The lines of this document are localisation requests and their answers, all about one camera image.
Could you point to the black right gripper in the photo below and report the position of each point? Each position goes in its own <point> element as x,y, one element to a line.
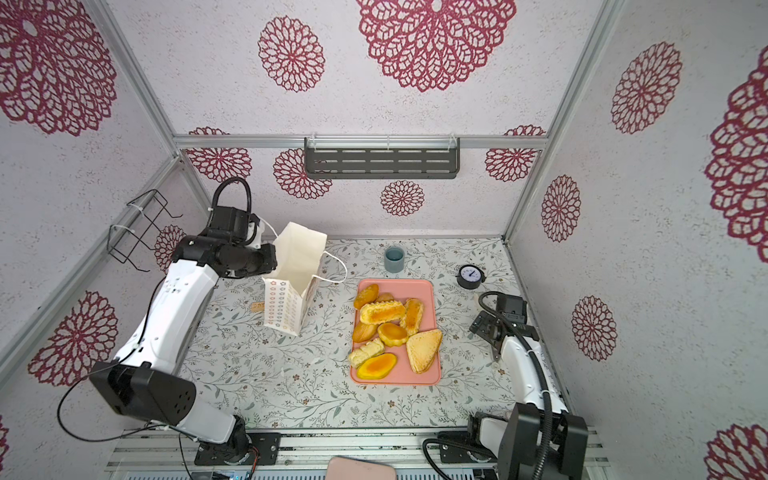
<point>483,323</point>

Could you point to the white printed paper bag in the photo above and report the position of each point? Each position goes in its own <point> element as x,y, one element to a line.
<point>292,285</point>

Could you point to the triangular tan fake bread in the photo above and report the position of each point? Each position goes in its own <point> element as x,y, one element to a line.
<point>422,349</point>

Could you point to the orange oval fake bread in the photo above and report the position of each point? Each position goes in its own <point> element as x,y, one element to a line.
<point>378,367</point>

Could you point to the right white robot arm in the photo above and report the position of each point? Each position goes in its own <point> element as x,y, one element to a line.
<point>541,438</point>

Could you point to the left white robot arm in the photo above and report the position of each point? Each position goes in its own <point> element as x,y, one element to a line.
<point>142,380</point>

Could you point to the brown bread right upright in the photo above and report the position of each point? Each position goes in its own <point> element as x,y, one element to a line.
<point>411,321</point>

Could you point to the round orange fake tart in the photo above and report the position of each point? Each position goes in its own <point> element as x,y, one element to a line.
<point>392,334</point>

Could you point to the long yellow braided bread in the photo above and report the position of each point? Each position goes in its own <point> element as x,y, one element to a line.
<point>382,312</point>

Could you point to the pale ridged fake bread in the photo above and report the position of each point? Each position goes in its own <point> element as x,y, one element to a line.
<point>365,352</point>

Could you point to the brown oval bread top left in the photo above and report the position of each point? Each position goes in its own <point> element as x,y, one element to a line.
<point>367,295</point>

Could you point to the brown bread lower left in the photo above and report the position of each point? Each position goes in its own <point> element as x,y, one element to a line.
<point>364,332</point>

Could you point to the black round pressure gauge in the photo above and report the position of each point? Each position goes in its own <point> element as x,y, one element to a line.
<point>470,277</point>

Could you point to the pink plastic tray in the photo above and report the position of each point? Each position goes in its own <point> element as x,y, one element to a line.
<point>401,290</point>

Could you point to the teal small cup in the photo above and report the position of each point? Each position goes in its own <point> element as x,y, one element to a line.
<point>394,259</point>

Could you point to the pink device at front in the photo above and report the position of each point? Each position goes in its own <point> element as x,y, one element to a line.
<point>344,468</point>

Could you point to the grey metal wall shelf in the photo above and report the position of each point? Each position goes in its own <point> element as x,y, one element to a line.
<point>382,160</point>

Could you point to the black wire wall rack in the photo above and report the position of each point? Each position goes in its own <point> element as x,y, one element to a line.
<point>126,239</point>

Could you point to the aluminium front rail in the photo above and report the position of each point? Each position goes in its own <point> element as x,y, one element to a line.
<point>286,454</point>

